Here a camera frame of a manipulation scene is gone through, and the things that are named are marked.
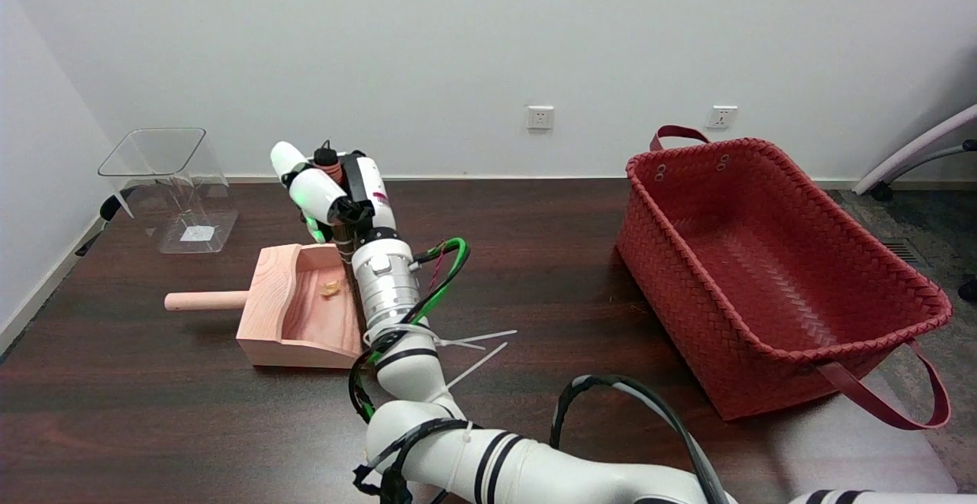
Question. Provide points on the pink wooden dustpan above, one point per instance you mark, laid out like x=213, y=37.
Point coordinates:
x=282, y=313

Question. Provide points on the brown straw hand broom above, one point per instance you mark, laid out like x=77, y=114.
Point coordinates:
x=327, y=159

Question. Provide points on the clear plastic container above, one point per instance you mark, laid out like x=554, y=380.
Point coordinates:
x=191, y=221

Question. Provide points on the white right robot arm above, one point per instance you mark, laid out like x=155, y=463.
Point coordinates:
x=385, y=282

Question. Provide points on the orange paper ball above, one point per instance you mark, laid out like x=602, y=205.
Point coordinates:
x=330, y=288

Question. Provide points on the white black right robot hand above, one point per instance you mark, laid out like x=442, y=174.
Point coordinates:
x=370, y=191

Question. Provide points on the metal floor vent grille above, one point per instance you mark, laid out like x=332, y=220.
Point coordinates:
x=904, y=251

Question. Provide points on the white wall outlet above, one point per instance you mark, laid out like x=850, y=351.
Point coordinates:
x=540, y=117
x=723, y=116

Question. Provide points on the white black office chair base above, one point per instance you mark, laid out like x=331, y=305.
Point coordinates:
x=908, y=151

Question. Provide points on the red woven basket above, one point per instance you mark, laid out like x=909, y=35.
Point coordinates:
x=763, y=260

